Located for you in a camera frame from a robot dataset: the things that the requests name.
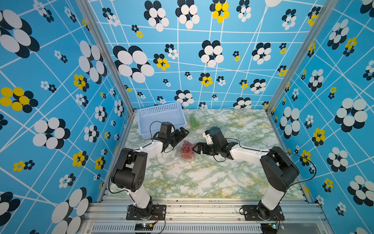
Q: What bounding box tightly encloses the aluminium front rail frame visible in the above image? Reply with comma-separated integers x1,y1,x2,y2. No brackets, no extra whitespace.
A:
79,199,333,234

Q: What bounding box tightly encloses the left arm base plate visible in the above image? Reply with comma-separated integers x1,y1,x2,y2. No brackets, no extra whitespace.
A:
126,204,167,221

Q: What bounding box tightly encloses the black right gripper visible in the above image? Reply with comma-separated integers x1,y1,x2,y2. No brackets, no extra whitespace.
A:
191,143,221,155

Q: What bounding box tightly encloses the red grape bunch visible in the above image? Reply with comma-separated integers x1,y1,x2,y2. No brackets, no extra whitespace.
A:
181,140,195,160

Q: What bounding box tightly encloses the black grape bunch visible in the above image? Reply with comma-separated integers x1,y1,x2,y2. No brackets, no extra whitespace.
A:
208,126,222,135

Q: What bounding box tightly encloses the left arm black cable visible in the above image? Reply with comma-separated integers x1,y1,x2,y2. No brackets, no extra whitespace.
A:
108,120,176,195

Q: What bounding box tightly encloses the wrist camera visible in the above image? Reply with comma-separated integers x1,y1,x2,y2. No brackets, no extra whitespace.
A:
158,122,175,139
203,130,228,148

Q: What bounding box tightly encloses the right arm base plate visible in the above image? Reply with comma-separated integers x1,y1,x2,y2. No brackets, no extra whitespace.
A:
239,205,285,222

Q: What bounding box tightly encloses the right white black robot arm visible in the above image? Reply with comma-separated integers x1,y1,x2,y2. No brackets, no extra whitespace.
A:
192,142,300,220

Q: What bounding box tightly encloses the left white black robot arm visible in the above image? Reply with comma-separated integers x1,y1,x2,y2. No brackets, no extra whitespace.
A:
110,127,190,219

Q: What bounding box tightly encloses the light blue perforated plastic basket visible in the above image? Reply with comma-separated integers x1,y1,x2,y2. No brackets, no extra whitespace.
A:
137,102,187,139

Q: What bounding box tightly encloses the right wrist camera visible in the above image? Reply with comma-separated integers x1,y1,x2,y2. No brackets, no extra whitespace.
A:
203,130,228,148

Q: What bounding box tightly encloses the clear plastic clamshell container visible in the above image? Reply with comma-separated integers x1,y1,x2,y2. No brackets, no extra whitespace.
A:
187,112,204,131

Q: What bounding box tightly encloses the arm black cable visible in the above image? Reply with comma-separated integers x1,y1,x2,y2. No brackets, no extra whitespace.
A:
213,137,318,188
108,120,176,195

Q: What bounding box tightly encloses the green grape bunch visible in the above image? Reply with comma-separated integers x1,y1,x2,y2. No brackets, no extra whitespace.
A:
189,114,200,128

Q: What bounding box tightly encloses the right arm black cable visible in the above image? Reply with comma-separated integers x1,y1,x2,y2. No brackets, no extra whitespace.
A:
213,137,318,188

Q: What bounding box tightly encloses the left green circuit board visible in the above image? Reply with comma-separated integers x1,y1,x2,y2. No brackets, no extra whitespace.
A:
134,223,154,234

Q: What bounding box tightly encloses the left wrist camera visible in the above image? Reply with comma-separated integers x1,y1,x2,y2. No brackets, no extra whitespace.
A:
158,122,175,139

